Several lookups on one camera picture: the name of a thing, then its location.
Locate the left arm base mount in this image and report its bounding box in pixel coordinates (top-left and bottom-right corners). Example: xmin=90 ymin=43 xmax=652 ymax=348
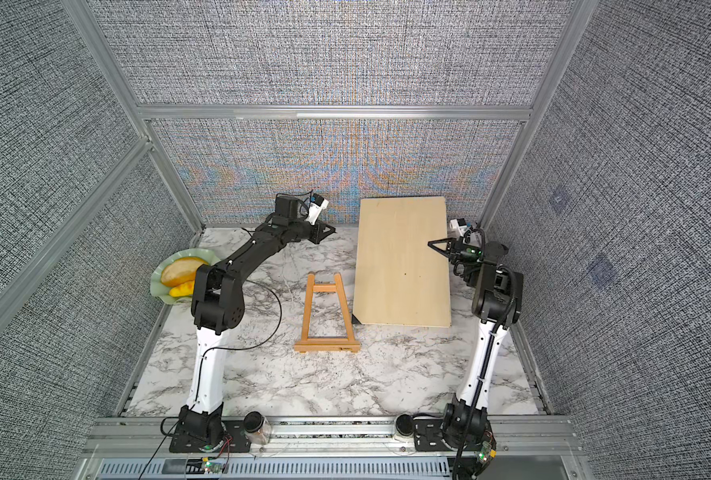
xmin=169 ymin=404 xmax=251 ymax=455

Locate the left small circuit board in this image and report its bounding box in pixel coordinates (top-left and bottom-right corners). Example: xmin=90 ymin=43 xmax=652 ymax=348
xmin=185 ymin=458 xmax=225 ymax=475

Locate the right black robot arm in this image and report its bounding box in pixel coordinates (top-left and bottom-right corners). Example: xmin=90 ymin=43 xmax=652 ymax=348
xmin=427 ymin=236 xmax=523 ymax=449

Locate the right small circuit board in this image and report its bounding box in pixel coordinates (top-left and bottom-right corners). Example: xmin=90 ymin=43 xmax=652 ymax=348
xmin=477 ymin=442 xmax=497 ymax=465

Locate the green glass plate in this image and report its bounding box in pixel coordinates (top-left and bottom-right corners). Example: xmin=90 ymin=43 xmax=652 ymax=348
xmin=150 ymin=248 xmax=219 ymax=305

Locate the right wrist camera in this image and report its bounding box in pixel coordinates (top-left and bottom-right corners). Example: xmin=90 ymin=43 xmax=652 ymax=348
xmin=449 ymin=218 xmax=477 ymax=237

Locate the right black lens cap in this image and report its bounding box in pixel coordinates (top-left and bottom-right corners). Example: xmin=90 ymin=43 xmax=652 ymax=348
xmin=393 ymin=413 xmax=415 ymax=442

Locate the brown bread roll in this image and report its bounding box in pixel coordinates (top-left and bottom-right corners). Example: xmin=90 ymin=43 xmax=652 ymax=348
xmin=160 ymin=257 xmax=208 ymax=288

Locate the small wooden easel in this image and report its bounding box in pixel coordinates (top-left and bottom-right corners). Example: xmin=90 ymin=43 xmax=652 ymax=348
xmin=294 ymin=273 xmax=361 ymax=353

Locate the yellow corn cob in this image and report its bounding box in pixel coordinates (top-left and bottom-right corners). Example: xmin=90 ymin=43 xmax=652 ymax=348
xmin=169 ymin=280 xmax=195 ymax=298

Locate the black lens cap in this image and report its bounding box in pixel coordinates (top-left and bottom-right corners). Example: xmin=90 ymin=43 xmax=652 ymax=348
xmin=243 ymin=411 xmax=273 ymax=446
xmin=393 ymin=413 xmax=415 ymax=442

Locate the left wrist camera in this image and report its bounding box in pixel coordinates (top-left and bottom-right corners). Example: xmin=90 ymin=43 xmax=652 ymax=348
xmin=298 ymin=191 xmax=330 ymax=225

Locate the light plywood board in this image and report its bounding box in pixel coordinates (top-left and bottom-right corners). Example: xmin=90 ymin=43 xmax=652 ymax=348
xmin=354 ymin=196 xmax=451 ymax=328

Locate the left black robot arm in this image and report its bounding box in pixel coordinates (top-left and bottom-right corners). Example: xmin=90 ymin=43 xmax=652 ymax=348
xmin=174 ymin=213 xmax=337 ymax=448

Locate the small circuit board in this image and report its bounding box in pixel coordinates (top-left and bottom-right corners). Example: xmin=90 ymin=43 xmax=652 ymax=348
xmin=185 ymin=458 xmax=225 ymax=475
xmin=477 ymin=442 xmax=497 ymax=465

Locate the left black lens cap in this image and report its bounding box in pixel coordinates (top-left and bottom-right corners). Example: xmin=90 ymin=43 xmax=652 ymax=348
xmin=243 ymin=411 xmax=273 ymax=446

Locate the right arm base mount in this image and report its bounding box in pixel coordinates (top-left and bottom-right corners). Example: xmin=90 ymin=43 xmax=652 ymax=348
xmin=413 ymin=402 xmax=497 ymax=452

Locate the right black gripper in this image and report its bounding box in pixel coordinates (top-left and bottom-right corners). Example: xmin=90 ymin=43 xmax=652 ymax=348
xmin=427 ymin=241 xmax=481 ymax=270

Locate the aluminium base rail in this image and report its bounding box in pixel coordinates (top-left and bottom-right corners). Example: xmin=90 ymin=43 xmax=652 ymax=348
xmin=72 ymin=415 xmax=593 ymax=479

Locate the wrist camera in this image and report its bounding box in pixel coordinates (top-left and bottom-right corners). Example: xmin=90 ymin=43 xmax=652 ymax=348
xmin=298 ymin=191 xmax=330 ymax=225
xmin=449 ymin=218 xmax=477 ymax=237

